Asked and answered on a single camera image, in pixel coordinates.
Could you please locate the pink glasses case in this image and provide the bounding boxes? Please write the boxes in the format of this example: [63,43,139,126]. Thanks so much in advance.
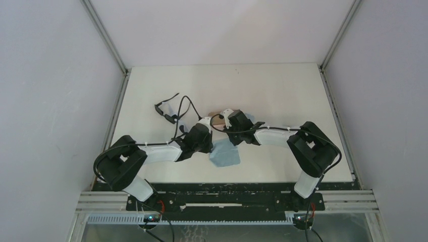
[207,111,225,129]

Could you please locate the light blue cloth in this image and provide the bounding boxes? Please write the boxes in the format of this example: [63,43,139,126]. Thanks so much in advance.
[245,113,255,123]
[209,139,241,167]

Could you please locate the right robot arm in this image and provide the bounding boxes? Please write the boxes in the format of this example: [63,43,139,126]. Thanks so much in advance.
[221,109,342,199]

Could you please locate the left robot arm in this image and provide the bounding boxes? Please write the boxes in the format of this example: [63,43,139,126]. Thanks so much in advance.
[93,117,213,202]

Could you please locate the white sunglasses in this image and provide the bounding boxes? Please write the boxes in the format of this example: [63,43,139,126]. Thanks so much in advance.
[165,103,188,133]

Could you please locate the black sunglasses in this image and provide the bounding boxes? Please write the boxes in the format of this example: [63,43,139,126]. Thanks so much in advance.
[154,93,190,121]

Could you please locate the right black camera cable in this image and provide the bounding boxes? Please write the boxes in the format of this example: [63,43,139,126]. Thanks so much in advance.
[209,113,343,242]

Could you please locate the black camera cable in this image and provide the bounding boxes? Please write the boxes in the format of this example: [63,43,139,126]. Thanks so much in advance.
[93,95,203,183]
[209,113,343,242]

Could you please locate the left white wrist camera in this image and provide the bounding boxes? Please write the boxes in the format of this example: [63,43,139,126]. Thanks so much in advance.
[197,116,211,129]

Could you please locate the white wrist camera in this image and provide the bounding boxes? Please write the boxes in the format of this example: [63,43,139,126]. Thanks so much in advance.
[220,108,234,129]
[197,116,211,129]

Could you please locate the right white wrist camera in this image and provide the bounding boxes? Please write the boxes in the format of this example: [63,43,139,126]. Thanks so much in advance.
[220,108,234,129]

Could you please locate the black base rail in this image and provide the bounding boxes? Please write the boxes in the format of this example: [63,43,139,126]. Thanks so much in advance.
[126,183,326,222]

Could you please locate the left black camera cable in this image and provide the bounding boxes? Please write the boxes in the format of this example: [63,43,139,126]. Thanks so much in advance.
[93,95,203,183]

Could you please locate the aluminium frame rail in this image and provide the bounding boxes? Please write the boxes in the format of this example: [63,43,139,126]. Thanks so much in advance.
[75,191,379,225]

